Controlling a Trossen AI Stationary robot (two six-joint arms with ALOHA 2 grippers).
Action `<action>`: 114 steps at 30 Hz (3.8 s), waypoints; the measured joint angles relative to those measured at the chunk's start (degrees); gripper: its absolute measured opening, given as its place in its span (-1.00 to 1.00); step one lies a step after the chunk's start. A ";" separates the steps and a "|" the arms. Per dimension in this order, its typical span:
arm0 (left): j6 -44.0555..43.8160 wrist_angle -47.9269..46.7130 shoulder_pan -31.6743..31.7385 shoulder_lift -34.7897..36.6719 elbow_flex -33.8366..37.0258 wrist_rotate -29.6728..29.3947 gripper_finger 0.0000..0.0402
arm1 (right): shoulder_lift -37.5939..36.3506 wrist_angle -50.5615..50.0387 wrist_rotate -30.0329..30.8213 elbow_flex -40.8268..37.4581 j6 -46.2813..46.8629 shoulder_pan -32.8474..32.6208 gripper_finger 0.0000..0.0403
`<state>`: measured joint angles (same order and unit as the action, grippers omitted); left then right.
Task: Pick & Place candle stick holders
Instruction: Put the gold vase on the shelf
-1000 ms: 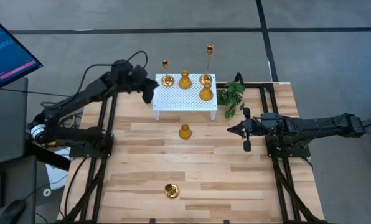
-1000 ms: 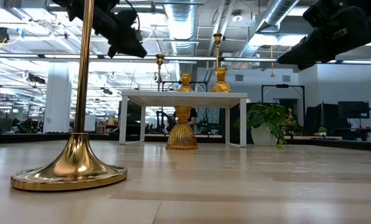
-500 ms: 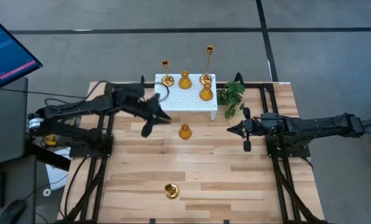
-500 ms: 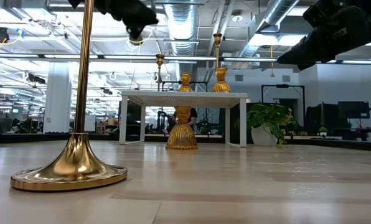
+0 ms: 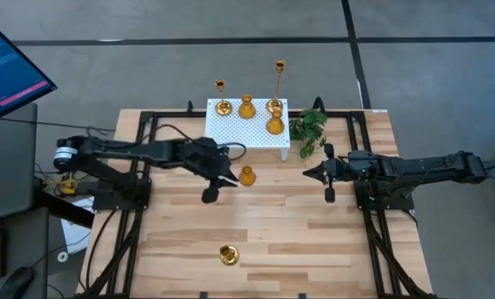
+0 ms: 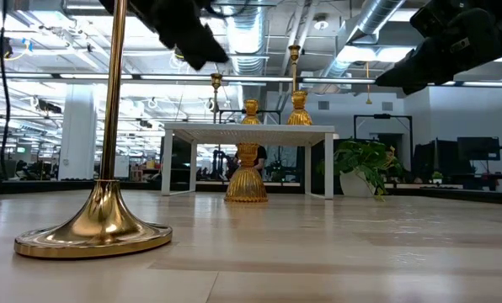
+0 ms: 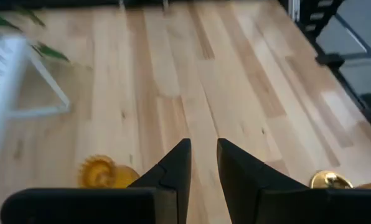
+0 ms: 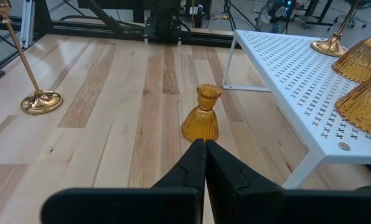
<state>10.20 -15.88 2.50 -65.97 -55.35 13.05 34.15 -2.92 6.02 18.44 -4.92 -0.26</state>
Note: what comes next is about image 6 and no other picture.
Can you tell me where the person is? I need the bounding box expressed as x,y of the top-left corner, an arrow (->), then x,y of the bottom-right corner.
232,145 -> 269,178

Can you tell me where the tall slender brass candlestick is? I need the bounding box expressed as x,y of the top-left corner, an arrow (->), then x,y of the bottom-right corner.
287,44 -> 302,94

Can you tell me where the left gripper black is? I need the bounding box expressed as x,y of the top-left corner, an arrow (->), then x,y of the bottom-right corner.
99,0 -> 231,72

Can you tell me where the white perforated metal shelf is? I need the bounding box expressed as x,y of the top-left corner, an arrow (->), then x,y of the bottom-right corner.
161,122 -> 336,200

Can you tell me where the brass goblet-cup candlestick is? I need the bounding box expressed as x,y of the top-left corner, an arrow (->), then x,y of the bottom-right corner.
209,72 -> 224,125

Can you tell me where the amber ribbed glass candle holder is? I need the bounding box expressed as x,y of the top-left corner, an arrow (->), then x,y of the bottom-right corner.
224,142 -> 270,204
241,98 -> 262,125
286,89 -> 314,126

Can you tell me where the black hanging cable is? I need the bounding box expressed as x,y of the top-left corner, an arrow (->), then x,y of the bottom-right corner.
0,0 -> 13,180

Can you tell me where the black background frame stand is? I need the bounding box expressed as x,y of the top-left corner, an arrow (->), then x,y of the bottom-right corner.
353,112 -> 414,148

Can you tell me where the black background monitor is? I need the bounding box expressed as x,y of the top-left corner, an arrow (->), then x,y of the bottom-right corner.
414,140 -> 458,180
457,136 -> 502,162

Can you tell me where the brass candlestick trumpet base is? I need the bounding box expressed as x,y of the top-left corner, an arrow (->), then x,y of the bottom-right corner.
13,0 -> 174,259

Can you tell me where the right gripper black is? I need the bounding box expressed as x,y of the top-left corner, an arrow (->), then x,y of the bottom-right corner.
374,7 -> 502,96

